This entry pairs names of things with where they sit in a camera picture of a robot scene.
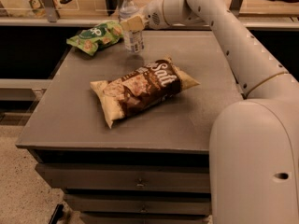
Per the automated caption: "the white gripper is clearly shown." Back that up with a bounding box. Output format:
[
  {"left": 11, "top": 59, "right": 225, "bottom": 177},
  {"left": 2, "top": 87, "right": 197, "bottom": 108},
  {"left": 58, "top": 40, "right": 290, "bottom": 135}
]
[{"left": 121, "top": 0, "right": 200, "bottom": 32}]

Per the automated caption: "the clear plastic water bottle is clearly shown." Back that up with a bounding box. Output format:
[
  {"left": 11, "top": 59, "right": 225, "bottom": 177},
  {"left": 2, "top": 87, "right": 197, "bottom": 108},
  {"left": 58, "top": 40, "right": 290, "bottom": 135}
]
[{"left": 119, "top": 0, "right": 144, "bottom": 53}]

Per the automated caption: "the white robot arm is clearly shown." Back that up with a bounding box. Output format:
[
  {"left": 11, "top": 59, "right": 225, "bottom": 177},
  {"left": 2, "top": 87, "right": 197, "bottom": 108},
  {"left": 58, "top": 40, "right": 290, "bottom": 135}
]
[{"left": 121, "top": 0, "right": 299, "bottom": 224}]

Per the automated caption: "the green rice chip bag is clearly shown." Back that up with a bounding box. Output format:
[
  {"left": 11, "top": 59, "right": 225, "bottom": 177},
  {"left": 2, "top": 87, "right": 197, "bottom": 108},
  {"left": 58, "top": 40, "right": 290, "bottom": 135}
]
[{"left": 66, "top": 21, "right": 123, "bottom": 56}]

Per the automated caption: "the brown and cream chip bag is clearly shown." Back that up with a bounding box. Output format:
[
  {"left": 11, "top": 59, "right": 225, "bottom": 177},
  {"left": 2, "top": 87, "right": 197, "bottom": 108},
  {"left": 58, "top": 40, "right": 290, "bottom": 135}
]
[{"left": 90, "top": 57, "right": 199, "bottom": 128}]

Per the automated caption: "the orange snack bag behind glass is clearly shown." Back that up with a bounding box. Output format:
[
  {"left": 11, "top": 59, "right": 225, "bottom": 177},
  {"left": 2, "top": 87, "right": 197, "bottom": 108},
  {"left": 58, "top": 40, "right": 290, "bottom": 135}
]
[{"left": 29, "top": 0, "right": 60, "bottom": 22}]

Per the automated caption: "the grey drawer cabinet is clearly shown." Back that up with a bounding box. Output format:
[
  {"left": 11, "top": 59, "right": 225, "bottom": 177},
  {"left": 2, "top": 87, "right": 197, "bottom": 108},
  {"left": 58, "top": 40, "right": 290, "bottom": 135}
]
[{"left": 15, "top": 30, "right": 245, "bottom": 224}]

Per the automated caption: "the top cabinet drawer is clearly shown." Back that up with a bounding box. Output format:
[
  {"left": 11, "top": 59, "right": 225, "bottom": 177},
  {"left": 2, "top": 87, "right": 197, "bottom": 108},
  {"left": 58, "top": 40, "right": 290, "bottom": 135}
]
[{"left": 36, "top": 163, "right": 210, "bottom": 193}]

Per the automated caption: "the cabinet drawer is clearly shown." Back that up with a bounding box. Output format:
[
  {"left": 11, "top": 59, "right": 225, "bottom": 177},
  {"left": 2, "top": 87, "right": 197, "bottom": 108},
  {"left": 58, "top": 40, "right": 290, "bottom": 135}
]
[
  {"left": 64, "top": 194, "right": 211, "bottom": 215},
  {"left": 80, "top": 212, "right": 212, "bottom": 224},
  {"left": 36, "top": 163, "right": 210, "bottom": 193}
]

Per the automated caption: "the middle cabinet drawer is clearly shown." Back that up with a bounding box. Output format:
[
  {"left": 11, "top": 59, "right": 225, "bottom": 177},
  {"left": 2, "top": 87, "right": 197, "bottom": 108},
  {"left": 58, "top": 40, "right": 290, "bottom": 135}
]
[{"left": 64, "top": 194, "right": 211, "bottom": 215}]

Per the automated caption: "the bottom cabinet drawer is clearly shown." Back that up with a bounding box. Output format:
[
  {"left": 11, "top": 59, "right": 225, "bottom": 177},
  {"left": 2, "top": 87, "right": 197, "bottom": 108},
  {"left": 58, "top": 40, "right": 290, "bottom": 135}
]
[{"left": 80, "top": 212, "right": 212, "bottom": 224}]

